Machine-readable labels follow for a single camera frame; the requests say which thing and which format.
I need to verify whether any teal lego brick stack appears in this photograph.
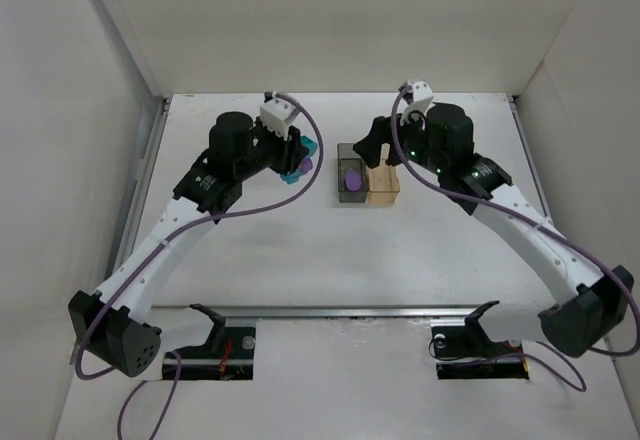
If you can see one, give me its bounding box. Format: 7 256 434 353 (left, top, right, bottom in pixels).
280 136 318 185

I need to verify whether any purple paw lego brick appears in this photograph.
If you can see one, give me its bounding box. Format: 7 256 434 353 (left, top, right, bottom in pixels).
344 170 362 192

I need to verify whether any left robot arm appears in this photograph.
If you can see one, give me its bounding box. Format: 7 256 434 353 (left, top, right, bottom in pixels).
68 104 309 378

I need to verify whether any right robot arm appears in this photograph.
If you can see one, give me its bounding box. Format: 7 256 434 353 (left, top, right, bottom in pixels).
354 103 638 358

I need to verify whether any grey transparent container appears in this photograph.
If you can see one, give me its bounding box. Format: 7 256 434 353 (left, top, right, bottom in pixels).
337 143 369 204

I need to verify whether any orange transparent container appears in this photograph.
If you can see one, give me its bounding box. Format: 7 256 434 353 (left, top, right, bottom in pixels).
366 144 400 205

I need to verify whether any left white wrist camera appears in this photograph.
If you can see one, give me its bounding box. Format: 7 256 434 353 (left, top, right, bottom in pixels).
259 98 298 140

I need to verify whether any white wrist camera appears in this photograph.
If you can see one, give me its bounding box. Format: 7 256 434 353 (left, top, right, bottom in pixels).
259 98 298 140
402 80 435 116

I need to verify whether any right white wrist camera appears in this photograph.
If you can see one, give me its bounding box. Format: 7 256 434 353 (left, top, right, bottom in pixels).
402 80 435 116

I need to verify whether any metal rail front edge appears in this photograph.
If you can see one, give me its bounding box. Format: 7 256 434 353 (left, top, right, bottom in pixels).
149 304 546 319

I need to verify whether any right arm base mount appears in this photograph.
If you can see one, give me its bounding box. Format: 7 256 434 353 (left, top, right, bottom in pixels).
428 301 529 380

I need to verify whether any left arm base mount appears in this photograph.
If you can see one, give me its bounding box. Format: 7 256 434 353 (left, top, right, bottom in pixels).
160 304 256 381

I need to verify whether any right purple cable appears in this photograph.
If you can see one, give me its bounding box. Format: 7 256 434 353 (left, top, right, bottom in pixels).
391 87 640 394

